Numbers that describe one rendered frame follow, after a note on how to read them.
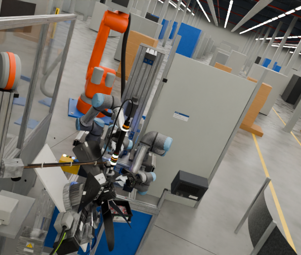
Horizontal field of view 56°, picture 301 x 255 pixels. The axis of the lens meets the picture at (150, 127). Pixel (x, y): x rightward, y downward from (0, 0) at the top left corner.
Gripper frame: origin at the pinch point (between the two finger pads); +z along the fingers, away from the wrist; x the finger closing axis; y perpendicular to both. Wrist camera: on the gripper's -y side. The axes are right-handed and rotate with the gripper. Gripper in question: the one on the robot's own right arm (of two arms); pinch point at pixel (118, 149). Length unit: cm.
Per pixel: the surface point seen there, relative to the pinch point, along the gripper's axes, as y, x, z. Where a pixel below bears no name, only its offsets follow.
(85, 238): 41, 10, 36
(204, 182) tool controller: 24, -84, -20
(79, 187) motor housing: 29.6, 17.1, 6.3
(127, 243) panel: 108, -46, -31
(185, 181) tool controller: 26, -67, -19
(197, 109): 2, -122, -162
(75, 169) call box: 44, 18, -37
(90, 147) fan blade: 7.7, 16.0, -7.5
